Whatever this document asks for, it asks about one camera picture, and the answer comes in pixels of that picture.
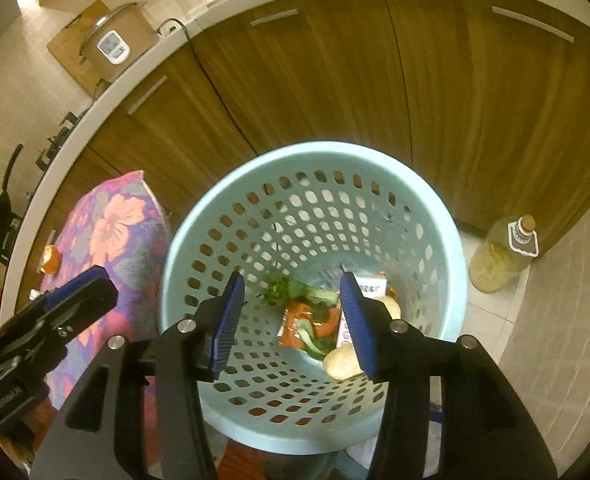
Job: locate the black gas stove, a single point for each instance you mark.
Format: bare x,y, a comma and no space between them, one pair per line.
57,137

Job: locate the orange peel piece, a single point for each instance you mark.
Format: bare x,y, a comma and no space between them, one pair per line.
51,259

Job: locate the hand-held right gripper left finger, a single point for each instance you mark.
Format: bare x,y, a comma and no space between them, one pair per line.
227,326

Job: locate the light blue perforated plastic basket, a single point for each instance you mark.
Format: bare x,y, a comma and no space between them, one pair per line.
255,240

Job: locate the beige rice cooker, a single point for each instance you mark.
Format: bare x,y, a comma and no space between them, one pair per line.
120,40

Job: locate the green bok choy piece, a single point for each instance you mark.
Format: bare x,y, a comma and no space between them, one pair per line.
320,342

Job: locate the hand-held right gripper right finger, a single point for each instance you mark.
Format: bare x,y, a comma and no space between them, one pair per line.
357,326

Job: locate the purple floral towel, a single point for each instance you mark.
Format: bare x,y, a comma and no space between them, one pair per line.
115,220

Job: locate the wooden cutting board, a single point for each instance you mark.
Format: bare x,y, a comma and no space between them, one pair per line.
70,60

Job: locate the orange snack packet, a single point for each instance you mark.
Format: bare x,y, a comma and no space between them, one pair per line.
302,327

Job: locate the yellow cooking oil bottle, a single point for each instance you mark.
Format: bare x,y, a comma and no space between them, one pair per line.
500,260

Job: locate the beige potato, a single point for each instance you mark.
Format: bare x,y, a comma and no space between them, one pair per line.
390,306
342,361

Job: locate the green leafy vegetable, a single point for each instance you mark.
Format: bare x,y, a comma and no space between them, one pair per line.
300,291

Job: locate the wooden base cabinet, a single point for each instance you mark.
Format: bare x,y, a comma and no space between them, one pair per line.
335,75

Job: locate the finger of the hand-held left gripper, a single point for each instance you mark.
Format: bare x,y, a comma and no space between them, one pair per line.
75,284
82,306

